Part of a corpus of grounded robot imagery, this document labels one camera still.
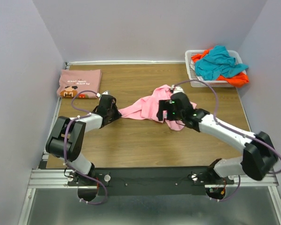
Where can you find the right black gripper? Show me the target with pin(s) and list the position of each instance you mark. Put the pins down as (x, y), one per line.
(163, 105)

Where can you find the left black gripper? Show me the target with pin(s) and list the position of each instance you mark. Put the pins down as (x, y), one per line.
(118, 114)

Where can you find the bright pink t shirt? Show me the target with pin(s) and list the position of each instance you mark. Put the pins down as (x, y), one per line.
(146, 108)

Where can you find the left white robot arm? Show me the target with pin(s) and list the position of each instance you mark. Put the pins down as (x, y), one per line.
(66, 138)

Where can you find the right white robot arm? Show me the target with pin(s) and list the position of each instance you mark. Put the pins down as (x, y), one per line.
(257, 150)

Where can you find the white plastic laundry basket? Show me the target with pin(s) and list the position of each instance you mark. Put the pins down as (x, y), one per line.
(192, 75)

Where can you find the folded dusty pink printed shirt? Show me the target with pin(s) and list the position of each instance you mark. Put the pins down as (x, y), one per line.
(72, 82)

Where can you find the teal t shirt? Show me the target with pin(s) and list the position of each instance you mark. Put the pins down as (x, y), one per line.
(216, 62)

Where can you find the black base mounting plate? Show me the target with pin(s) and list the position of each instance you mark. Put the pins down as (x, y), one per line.
(150, 181)

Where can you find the orange t shirt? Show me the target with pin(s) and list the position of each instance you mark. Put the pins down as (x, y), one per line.
(237, 81)

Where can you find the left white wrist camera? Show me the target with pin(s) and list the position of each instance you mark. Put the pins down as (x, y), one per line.
(106, 93)

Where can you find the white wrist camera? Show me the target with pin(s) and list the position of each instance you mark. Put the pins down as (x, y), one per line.
(106, 93)
(176, 89)

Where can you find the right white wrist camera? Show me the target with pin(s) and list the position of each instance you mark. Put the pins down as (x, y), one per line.
(176, 89)

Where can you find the aluminium rail frame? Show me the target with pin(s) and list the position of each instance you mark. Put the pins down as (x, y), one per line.
(128, 144)

